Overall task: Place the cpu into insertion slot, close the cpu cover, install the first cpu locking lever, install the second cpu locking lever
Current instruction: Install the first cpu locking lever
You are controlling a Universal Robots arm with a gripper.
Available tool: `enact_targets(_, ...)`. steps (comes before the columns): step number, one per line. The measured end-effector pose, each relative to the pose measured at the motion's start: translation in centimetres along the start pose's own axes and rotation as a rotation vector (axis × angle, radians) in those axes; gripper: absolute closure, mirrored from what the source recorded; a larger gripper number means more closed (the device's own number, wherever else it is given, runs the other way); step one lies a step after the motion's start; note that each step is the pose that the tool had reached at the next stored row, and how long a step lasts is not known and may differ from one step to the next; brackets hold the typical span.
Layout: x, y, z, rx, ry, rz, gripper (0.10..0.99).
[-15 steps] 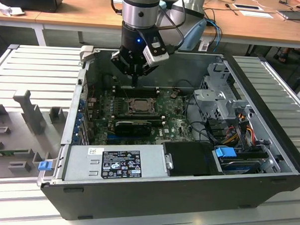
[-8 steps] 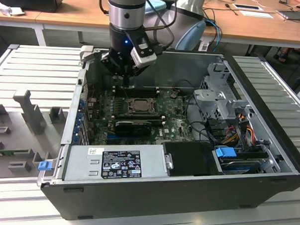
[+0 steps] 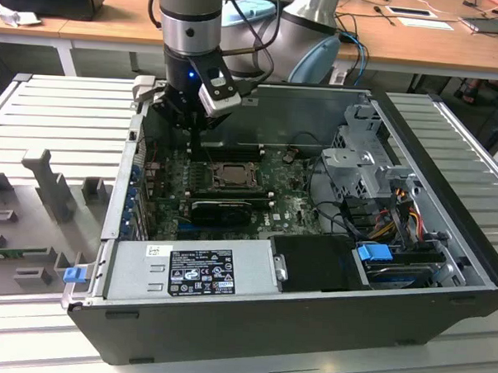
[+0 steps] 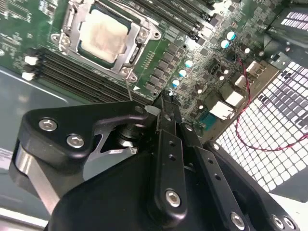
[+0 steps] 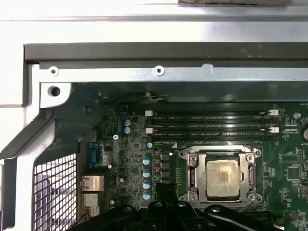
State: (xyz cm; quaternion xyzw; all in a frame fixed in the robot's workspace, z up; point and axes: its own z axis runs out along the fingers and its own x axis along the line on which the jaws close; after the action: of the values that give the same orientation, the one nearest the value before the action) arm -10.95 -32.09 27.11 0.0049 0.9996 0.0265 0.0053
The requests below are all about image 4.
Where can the metal socket cover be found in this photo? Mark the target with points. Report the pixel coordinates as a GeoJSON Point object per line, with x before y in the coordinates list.
{"type": "Point", "coordinates": [127, 45]}

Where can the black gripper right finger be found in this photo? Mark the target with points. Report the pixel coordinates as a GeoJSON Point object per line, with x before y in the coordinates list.
{"type": "Point", "coordinates": [211, 168]}

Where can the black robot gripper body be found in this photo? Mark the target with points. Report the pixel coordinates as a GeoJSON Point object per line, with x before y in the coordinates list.
{"type": "Point", "coordinates": [108, 204]}

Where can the silver topped CPU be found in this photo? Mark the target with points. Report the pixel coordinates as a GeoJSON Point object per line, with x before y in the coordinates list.
{"type": "Point", "coordinates": [103, 36]}

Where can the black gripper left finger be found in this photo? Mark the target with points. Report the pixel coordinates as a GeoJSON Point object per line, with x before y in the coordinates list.
{"type": "Point", "coordinates": [72, 122]}

